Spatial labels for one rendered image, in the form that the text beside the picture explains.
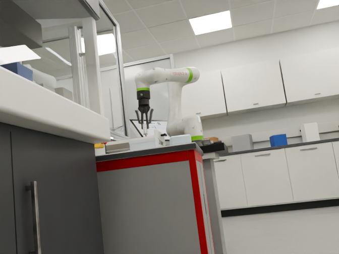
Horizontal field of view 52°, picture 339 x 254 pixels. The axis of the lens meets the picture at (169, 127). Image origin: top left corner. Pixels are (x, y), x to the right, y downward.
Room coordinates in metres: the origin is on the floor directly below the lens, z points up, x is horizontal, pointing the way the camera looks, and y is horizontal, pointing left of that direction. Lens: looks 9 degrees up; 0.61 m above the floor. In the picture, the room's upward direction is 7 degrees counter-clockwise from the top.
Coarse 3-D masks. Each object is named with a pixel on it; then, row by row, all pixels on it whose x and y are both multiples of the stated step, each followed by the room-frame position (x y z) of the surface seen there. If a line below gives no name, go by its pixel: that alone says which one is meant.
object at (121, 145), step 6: (138, 138) 2.15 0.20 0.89; (144, 138) 2.15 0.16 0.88; (108, 144) 2.18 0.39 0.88; (114, 144) 2.17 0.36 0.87; (120, 144) 2.17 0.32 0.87; (126, 144) 2.16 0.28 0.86; (108, 150) 2.18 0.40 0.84; (114, 150) 2.18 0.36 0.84; (120, 150) 2.20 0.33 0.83; (126, 150) 2.24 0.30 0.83
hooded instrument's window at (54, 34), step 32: (0, 0) 0.76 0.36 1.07; (32, 0) 0.91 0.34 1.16; (64, 0) 1.13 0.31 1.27; (0, 32) 0.75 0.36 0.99; (32, 32) 0.90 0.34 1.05; (64, 32) 1.11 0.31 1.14; (0, 64) 0.75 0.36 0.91; (32, 64) 0.89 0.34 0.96; (64, 64) 1.09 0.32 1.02; (96, 64) 1.41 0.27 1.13; (64, 96) 1.07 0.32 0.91; (96, 96) 1.38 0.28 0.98
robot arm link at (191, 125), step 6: (180, 120) 2.48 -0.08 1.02; (186, 120) 2.44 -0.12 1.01; (192, 120) 2.42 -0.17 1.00; (198, 120) 2.44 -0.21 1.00; (180, 126) 2.47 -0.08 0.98; (186, 126) 2.44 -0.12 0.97; (192, 126) 2.42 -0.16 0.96; (198, 126) 2.43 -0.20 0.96; (180, 132) 2.49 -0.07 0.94; (186, 132) 2.45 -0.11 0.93; (192, 132) 2.42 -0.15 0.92; (198, 132) 2.42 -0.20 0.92; (192, 138) 2.42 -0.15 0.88; (198, 138) 2.42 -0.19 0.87
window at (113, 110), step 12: (96, 24) 2.28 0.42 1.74; (108, 24) 2.59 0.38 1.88; (108, 36) 2.55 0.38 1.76; (108, 48) 2.52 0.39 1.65; (108, 60) 2.49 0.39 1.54; (108, 72) 2.46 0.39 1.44; (108, 84) 2.43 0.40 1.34; (120, 84) 2.75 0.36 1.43; (108, 96) 2.40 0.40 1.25; (120, 96) 2.71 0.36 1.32; (108, 108) 2.37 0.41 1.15; (120, 108) 2.67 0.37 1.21; (120, 120) 2.64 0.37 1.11; (120, 132) 2.61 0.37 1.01
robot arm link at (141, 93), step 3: (141, 90) 2.28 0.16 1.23; (144, 90) 2.28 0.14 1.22; (147, 90) 2.29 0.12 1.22; (138, 93) 2.29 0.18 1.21; (141, 93) 2.28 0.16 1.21; (144, 93) 2.28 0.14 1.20; (147, 93) 2.29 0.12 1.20; (138, 96) 2.29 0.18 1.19; (141, 96) 2.28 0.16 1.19; (144, 96) 2.28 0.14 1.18; (147, 96) 2.29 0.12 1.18; (138, 99) 2.32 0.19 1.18
